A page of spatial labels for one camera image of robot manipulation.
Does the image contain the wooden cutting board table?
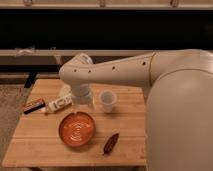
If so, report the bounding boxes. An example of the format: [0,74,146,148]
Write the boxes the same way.
[2,86,146,167]

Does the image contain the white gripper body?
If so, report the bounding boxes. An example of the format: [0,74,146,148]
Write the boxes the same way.
[70,84,93,105]

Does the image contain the brown black brush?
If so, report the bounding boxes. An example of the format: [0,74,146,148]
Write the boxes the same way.
[23,99,46,114]

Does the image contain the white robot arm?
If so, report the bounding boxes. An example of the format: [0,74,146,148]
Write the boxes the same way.
[59,49,213,171]

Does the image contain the orange ceramic bowl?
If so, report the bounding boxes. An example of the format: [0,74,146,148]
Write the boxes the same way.
[59,112,96,148]

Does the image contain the white plastic cup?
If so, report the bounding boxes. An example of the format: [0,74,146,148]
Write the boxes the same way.
[99,90,117,113]

